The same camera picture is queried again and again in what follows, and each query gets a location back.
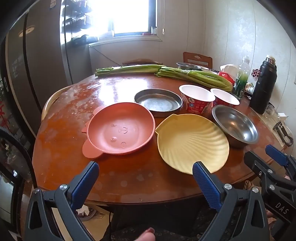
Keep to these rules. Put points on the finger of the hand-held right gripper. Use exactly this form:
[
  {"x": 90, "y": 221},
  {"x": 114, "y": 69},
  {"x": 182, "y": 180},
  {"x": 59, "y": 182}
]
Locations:
[
  {"x": 276, "y": 154},
  {"x": 256, "y": 165}
]

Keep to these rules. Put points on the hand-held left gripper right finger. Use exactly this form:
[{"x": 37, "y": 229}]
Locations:
[{"x": 205, "y": 183}]

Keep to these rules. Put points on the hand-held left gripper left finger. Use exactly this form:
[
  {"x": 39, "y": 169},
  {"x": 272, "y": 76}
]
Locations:
[{"x": 85, "y": 183}]

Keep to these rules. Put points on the yellow shell-shaped plate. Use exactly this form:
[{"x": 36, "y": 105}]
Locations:
[{"x": 192, "y": 143}]

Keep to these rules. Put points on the steel bowl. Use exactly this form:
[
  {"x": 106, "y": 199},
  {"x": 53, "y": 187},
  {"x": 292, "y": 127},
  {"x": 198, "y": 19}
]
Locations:
[{"x": 233, "y": 125}]

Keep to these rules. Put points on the pink animal-shaped plate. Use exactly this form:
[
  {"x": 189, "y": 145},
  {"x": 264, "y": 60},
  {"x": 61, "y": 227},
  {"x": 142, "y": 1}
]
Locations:
[{"x": 120, "y": 129}]

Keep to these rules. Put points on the steel pan plate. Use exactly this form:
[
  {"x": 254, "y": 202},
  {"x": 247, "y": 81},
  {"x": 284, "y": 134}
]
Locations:
[{"x": 157, "y": 102}]

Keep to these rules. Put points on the person's left hand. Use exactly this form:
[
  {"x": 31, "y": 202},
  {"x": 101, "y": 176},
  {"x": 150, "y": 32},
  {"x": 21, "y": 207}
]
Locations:
[{"x": 148, "y": 234}]

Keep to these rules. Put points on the black clip tool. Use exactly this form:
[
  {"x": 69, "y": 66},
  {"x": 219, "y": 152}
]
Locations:
[{"x": 283, "y": 133}]

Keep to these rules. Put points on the white charger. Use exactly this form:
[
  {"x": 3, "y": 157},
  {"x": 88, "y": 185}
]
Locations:
[{"x": 282, "y": 117}]

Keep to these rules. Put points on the clear glass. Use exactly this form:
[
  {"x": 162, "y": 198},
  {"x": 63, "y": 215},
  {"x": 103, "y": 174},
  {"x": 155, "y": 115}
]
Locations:
[{"x": 269, "y": 111}]

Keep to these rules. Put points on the person's dark patterned clothing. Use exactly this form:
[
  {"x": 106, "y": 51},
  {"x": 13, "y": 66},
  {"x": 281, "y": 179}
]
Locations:
[{"x": 161, "y": 222}]

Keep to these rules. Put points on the black thermos flask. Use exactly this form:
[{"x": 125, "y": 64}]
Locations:
[{"x": 263, "y": 85}]

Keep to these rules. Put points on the small white bottle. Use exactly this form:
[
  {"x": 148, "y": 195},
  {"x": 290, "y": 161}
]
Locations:
[{"x": 249, "y": 89}]

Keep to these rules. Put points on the clear plastic bottle green label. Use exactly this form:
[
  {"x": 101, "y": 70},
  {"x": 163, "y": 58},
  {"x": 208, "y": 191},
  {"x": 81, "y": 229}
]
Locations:
[{"x": 240, "y": 83}]

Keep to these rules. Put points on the bundle of red tubes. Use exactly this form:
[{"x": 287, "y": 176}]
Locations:
[{"x": 255, "y": 73}]

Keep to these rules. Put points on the red packet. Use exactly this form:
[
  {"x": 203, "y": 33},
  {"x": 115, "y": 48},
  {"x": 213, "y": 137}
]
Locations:
[{"x": 225, "y": 75}]

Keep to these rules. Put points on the white plastic bag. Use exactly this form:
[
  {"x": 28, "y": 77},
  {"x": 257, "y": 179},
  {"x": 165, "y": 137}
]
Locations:
[{"x": 229, "y": 68}]

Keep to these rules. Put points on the wrapped green celery bunch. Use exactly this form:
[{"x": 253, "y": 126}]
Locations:
[{"x": 198, "y": 77}]

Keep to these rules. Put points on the small steel basin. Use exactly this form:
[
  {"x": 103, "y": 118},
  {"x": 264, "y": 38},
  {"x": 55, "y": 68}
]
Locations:
[{"x": 188, "y": 65}]

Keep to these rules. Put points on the dark curved wooden chair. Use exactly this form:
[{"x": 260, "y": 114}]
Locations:
[{"x": 138, "y": 62}]

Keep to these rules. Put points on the grey refrigerator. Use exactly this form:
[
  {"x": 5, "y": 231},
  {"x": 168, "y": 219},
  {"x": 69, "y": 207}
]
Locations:
[{"x": 39, "y": 58}]

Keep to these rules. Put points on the small jar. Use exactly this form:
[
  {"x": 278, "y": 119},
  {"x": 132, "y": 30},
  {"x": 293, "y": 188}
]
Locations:
[{"x": 153, "y": 30}]

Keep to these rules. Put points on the window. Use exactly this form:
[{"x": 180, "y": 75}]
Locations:
[{"x": 129, "y": 16}]

